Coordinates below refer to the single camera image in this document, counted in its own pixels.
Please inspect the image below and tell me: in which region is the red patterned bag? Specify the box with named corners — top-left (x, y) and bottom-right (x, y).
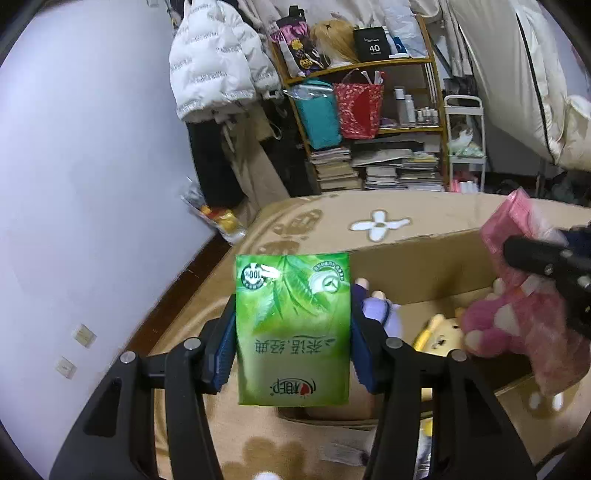
top-left (333, 69), bottom-right (385, 139)

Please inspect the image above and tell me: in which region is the black pink printed bag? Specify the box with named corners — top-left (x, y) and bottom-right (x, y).
top-left (272, 6), bottom-right (326, 79)

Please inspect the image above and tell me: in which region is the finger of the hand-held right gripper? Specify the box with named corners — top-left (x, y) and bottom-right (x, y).
top-left (567, 225), bottom-right (591, 252)
top-left (503, 236), bottom-right (573, 278)

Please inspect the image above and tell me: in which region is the yellow plush toy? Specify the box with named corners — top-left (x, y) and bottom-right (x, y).
top-left (412, 308), bottom-right (467, 358)

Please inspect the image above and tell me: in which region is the beige coat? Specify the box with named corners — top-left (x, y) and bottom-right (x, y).
top-left (222, 111), bottom-right (301, 222)

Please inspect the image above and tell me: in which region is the black hanging garment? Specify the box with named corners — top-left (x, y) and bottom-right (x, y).
top-left (272, 134), bottom-right (319, 195)

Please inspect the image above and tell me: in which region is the black box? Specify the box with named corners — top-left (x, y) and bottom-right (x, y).
top-left (353, 27), bottom-right (391, 63)

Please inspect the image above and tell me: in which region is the pink plastic bag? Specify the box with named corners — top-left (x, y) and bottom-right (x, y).
top-left (480, 188), bottom-right (591, 398)

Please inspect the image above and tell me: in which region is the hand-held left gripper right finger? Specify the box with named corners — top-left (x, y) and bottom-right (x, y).
top-left (351, 281), bottom-right (536, 480)

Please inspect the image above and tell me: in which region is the green tissue pack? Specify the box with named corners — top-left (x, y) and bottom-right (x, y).
top-left (235, 253), bottom-right (352, 408)

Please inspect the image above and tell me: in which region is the blond wig head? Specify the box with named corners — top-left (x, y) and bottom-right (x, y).
top-left (310, 18), bottom-right (365, 68)

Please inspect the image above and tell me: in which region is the clear plastic bag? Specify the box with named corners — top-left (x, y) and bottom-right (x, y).
top-left (181, 178), bottom-right (247, 245)

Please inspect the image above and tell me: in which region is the beige patterned blanket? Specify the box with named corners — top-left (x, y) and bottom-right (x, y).
top-left (124, 191), bottom-right (591, 480)

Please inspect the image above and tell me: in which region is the teal bag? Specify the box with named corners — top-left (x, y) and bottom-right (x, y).
top-left (288, 80), bottom-right (342, 151)

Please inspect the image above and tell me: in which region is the white puffer jacket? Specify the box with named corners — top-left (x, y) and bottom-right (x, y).
top-left (168, 0), bottom-right (282, 123)

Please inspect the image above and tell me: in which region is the cream padded chair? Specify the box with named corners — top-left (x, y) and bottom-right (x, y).
top-left (450, 0), bottom-right (591, 169)

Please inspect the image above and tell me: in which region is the cardboard box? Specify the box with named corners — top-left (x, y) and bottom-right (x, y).
top-left (276, 225), bottom-right (573, 480)

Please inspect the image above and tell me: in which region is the wooden shelf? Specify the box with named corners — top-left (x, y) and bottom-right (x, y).
top-left (270, 14), bottom-right (451, 192)

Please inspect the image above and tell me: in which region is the lavender white plush toy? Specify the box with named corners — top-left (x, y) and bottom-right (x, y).
top-left (355, 277), bottom-right (404, 340)

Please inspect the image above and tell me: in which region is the white plastic bag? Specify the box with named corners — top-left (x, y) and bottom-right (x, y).
top-left (383, 0), bottom-right (428, 58)

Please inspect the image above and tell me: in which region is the pale green soft bundle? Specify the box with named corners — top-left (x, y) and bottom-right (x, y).
top-left (450, 124), bottom-right (482, 158)

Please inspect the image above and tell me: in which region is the black coat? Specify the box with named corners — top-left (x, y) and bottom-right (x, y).
top-left (187, 117), bottom-right (245, 210)

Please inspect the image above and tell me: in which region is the pink plush bear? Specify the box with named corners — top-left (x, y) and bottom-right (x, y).
top-left (461, 276), bottom-right (541, 360)

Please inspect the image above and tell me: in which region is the white trolley cart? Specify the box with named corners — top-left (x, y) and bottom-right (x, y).
top-left (442, 95), bottom-right (488, 195)

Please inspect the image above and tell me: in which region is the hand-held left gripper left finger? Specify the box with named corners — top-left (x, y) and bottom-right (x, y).
top-left (48, 295), bottom-right (238, 480)

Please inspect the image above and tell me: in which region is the stack of books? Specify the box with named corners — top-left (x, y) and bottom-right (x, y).
top-left (309, 143), bottom-right (446, 192)

